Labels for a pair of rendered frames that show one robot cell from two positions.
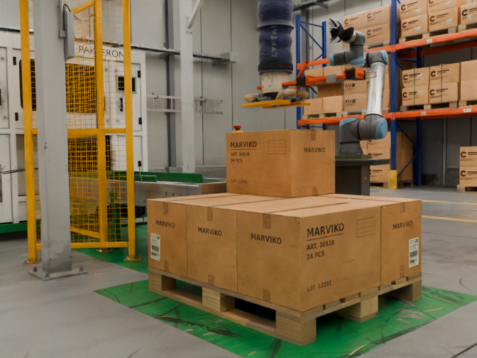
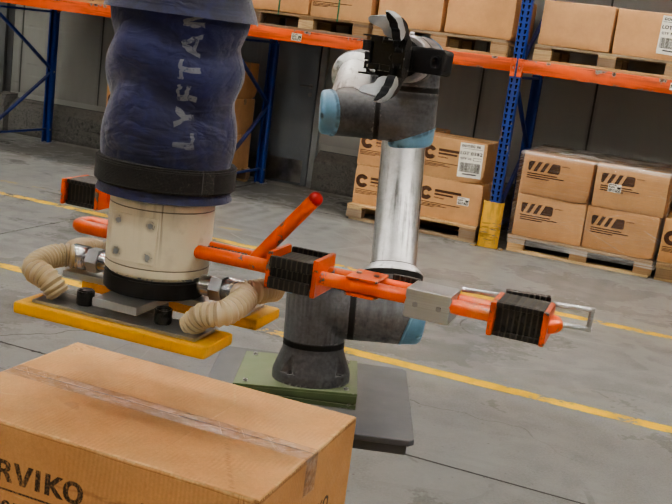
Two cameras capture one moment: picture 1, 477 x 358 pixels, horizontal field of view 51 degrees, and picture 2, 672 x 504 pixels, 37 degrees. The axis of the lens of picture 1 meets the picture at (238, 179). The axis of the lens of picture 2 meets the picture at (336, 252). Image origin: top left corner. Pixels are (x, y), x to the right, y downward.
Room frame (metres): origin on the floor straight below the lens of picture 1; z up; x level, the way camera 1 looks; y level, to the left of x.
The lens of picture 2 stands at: (1.71, 0.29, 1.60)
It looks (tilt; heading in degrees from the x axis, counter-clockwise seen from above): 12 degrees down; 331
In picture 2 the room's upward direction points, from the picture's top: 8 degrees clockwise
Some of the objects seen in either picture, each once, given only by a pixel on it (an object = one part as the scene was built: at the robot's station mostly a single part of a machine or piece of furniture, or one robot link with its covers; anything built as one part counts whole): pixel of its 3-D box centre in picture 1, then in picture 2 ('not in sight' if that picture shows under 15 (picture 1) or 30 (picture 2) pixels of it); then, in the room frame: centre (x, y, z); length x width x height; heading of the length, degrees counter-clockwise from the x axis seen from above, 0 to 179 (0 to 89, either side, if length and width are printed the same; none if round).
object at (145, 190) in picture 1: (117, 191); not in sight; (4.18, 1.02, 0.50); 2.31 x 0.05 x 0.19; 42
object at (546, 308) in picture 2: (353, 74); (521, 318); (2.81, -0.65, 1.24); 0.08 x 0.07 x 0.05; 42
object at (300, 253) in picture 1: (278, 234); not in sight; (2.82, -0.23, 0.34); 1.20 x 1.00 x 0.40; 42
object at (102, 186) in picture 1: (74, 128); not in sight; (4.57, 1.49, 1.05); 1.17 x 0.10 x 2.10; 42
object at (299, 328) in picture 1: (279, 281); not in sight; (2.82, -0.23, 0.07); 1.20 x 1.00 x 0.14; 42
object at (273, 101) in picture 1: (265, 101); (123, 313); (3.19, -0.18, 1.13); 0.34 x 0.10 x 0.05; 42
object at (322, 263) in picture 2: (305, 81); (300, 270); (3.07, -0.42, 1.24); 0.10 x 0.08 x 0.06; 132
